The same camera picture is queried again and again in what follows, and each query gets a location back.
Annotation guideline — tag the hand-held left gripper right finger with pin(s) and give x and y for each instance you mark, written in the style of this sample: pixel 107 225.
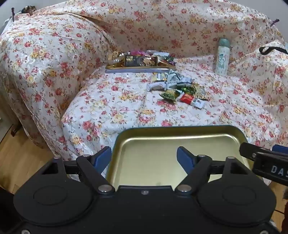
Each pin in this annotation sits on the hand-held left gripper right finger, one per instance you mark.
pixel 185 158

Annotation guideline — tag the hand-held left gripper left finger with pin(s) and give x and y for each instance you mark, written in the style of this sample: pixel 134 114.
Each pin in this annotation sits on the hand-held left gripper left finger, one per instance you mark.
pixel 101 158

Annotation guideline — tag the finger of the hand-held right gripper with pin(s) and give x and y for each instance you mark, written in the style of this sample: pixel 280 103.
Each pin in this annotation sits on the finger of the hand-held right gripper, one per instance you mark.
pixel 247 151
pixel 281 149

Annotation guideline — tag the gold tin lid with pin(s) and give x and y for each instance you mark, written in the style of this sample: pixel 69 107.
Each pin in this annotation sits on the gold tin lid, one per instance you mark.
pixel 155 155

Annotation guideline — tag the red and white snack packet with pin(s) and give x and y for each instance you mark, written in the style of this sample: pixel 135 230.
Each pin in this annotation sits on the red and white snack packet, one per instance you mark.
pixel 190 100

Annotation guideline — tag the green foil candy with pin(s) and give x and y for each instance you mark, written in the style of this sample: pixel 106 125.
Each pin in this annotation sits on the green foil candy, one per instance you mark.
pixel 169 95

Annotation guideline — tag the white sesame crisp packet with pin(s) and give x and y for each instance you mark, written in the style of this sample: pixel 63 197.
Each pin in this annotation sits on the white sesame crisp packet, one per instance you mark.
pixel 155 86

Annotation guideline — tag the white and dark blue packet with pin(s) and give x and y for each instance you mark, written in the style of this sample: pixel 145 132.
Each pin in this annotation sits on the white and dark blue packet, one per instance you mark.
pixel 173 76

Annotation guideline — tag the gold tin tray lilac side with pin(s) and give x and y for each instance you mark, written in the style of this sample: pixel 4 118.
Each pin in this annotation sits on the gold tin tray lilac side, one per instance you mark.
pixel 137 69

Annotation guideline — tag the floral sofa cover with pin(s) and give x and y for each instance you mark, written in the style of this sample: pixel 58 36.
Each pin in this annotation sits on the floral sofa cover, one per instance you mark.
pixel 108 105

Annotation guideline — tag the dark green gold packet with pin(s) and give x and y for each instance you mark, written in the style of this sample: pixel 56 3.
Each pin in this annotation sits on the dark green gold packet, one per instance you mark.
pixel 196 91

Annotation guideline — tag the yellow snack packet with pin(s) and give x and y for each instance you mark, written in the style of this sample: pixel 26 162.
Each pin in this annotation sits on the yellow snack packet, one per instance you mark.
pixel 160 77

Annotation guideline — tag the pale green cartoon bottle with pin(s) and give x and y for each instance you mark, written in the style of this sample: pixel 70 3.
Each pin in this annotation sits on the pale green cartoon bottle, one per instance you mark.
pixel 222 58

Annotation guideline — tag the green wrapped candy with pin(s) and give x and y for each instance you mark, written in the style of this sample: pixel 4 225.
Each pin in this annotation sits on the green wrapped candy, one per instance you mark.
pixel 169 58

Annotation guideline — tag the black cracker packet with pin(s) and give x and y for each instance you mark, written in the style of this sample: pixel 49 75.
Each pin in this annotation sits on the black cracker packet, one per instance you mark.
pixel 139 61

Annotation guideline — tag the silver foil packet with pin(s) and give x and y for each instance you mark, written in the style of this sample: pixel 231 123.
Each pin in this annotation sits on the silver foil packet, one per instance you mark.
pixel 158 54

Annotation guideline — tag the pink snack packet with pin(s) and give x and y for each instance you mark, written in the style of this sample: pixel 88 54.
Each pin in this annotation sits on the pink snack packet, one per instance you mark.
pixel 137 52

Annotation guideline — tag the purple clip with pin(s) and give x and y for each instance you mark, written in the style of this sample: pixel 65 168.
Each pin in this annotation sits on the purple clip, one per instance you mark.
pixel 275 22

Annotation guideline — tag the dark clip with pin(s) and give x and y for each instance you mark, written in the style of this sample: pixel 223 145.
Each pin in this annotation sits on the dark clip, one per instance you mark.
pixel 13 14

